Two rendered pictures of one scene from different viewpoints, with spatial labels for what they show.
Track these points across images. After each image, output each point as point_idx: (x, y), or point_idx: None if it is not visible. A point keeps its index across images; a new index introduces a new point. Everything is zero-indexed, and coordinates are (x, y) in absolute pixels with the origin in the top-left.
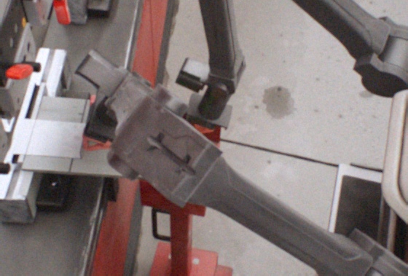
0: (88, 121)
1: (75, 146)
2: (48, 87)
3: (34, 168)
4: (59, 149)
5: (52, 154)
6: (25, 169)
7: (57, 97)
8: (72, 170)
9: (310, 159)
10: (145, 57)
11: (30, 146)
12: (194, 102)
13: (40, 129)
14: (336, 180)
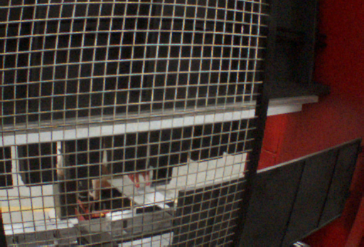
0: (148, 167)
1: (149, 191)
2: (129, 211)
3: (169, 195)
4: (156, 193)
5: (159, 193)
6: (171, 196)
7: (134, 201)
8: (158, 188)
9: None
10: None
11: (162, 198)
12: (85, 196)
13: (153, 198)
14: (104, 144)
